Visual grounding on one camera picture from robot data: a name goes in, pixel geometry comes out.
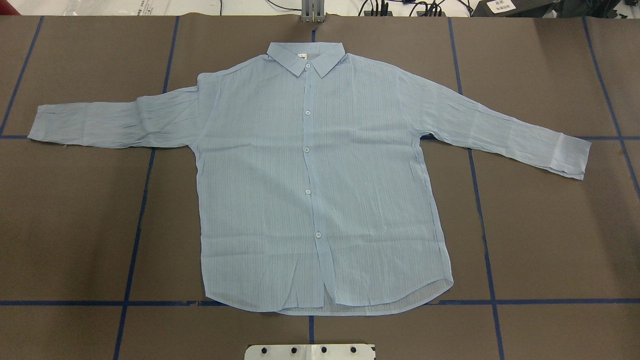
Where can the light blue button-up shirt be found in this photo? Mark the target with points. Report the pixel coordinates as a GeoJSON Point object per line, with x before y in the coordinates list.
{"type": "Point", "coordinates": [314, 196]}

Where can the grey aluminium frame post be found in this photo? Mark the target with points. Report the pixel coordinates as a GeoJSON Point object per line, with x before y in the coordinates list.
{"type": "Point", "coordinates": [313, 11]}

